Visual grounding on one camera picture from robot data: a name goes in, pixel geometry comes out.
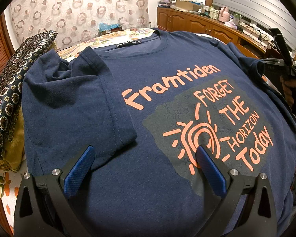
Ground dark circle pattern folded cloth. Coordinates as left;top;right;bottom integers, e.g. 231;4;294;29
0;30;58;160

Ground pink kettle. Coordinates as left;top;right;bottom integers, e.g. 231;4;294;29
219;6;230;23

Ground floral beige quilt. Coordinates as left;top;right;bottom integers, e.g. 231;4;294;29
58;28;155;62

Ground yellow folded cloth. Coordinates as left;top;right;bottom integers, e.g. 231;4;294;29
0;107;24;172

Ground circle pattern curtain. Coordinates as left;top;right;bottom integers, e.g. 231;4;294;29
4;0;150;49

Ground wooden sideboard cabinet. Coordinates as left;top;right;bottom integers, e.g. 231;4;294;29
157;7;270;58

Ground orange print white sheet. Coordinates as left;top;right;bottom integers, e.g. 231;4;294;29
0;169;27;232

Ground cardboard box blue contents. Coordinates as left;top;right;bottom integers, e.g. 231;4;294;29
98;23;122;36

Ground cardboard box on cabinet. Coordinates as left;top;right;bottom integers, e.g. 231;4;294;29
175;0;201;12

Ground navy printed t-shirt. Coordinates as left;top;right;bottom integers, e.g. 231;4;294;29
22;31;296;236

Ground grey window blind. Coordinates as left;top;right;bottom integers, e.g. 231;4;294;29
213;0;296;50

